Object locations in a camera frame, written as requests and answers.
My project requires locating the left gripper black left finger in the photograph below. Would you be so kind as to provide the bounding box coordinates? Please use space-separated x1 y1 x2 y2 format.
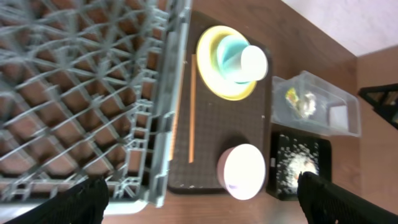
6 177 109 224

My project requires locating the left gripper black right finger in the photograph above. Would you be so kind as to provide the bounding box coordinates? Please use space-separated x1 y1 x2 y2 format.
297 172 397 224

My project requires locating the pile of rice waste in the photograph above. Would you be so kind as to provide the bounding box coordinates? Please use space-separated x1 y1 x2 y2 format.
276 133 320 194

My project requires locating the white pink bowl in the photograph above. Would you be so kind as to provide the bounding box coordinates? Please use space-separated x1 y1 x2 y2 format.
217 144 266 200

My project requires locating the white tissue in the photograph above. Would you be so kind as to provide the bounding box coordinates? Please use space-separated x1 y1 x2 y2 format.
297 92 317 119

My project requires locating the green yellow snack wrapper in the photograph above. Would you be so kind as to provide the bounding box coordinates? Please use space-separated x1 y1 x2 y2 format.
285 87 300 110

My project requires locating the grey dishwasher rack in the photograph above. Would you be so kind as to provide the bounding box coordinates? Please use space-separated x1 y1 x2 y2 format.
1 0 192 220

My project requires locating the black tray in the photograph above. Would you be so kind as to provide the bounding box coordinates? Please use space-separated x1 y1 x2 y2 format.
266 131 332 201

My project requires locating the clear plastic bin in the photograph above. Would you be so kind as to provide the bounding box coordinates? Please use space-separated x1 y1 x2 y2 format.
271 71 361 138

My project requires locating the dark brown tray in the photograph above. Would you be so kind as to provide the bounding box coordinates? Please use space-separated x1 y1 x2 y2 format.
167 11 272 195

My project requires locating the cream cup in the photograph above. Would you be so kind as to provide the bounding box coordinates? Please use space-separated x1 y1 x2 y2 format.
234 45 268 83

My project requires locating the yellow plate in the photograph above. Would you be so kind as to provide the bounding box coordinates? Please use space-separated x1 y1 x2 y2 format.
196 26 257 101

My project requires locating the light blue bowl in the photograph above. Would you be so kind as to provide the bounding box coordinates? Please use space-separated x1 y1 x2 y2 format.
216 35 254 83

